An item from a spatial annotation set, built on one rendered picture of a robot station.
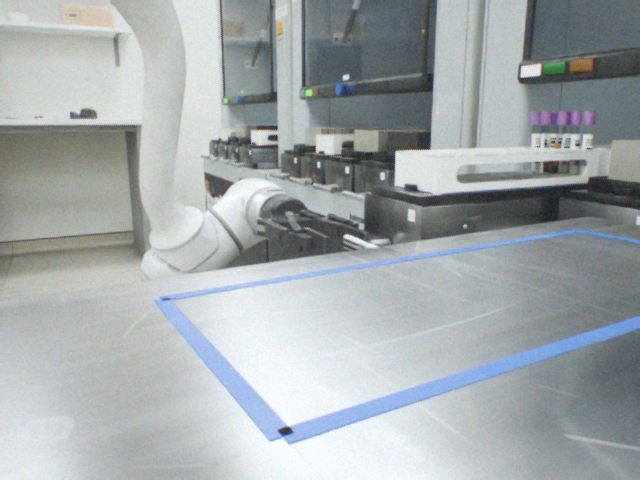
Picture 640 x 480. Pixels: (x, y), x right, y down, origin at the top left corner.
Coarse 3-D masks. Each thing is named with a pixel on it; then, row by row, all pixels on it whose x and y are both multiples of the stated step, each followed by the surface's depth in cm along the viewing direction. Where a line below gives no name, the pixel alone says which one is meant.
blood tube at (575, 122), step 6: (576, 114) 79; (576, 120) 79; (576, 126) 79; (576, 132) 79; (576, 138) 79; (570, 144) 80; (576, 144) 80; (570, 162) 80; (576, 162) 80; (570, 168) 81; (576, 168) 80
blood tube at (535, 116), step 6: (534, 114) 83; (540, 114) 83; (534, 120) 83; (540, 120) 83; (534, 126) 83; (540, 126) 83; (534, 132) 84; (540, 132) 84; (534, 138) 84; (540, 138) 84; (534, 144) 84; (540, 144) 84; (534, 162) 84; (534, 168) 85
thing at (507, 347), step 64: (320, 256) 36; (384, 256) 36; (448, 256) 36; (512, 256) 36; (576, 256) 36; (0, 320) 25; (64, 320) 24; (128, 320) 24; (192, 320) 24; (256, 320) 24; (320, 320) 25; (384, 320) 24; (448, 320) 25; (512, 320) 24; (576, 320) 25; (0, 384) 19; (64, 384) 19; (128, 384) 19; (192, 384) 19; (256, 384) 19; (320, 384) 19; (384, 384) 19; (448, 384) 19; (512, 384) 19; (576, 384) 19; (0, 448) 15; (64, 448) 15; (128, 448) 15; (192, 448) 15; (256, 448) 15; (320, 448) 15; (384, 448) 15; (448, 448) 15; (512, 448) 15; (576, 448) 15
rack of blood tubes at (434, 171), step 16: (400, 160) 73; (416, 160) 70; (432, 160) 67; (448, 160) 67; (464, 160) 68; (480, 160) 69; (496, 160) 70; (512, 160) 71; (528, 160) 72; (544, 160) 74; (560, 160) 75; (592, 160) 78; (400, 176) 74; (416, 176) 70; (432, 176) 67; (448, 176) 67; (464, 176) 80; (480, 176) 82; (496, 176) 83; (512, 176) 79; (528, 176) 78; (544, 176) 77; (560, 176) 78; (576, 176) 77; (432, 192) 68; (448, 192) 68
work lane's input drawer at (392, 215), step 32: (384, 192) 72; (416, 192) 69; (480, 192) 69; (512, 192) 71; (544, 192) 74; (384, 224) 72; (416, 224) 65; (448, 224) 66; (480, 224) 69; (512, 224) 71
